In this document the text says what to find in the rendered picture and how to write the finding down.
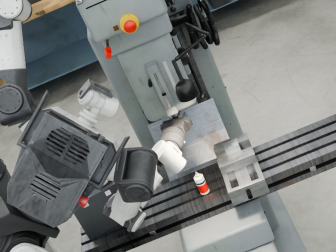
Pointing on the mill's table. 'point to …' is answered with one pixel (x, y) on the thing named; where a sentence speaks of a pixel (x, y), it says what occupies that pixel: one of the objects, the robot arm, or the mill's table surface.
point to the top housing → (117, 14)
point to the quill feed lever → (192, 72)
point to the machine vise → (242, 175)
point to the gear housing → (140, 35)
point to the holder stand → (97, 211)
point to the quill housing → (148, 52)
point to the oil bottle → (199, 180)
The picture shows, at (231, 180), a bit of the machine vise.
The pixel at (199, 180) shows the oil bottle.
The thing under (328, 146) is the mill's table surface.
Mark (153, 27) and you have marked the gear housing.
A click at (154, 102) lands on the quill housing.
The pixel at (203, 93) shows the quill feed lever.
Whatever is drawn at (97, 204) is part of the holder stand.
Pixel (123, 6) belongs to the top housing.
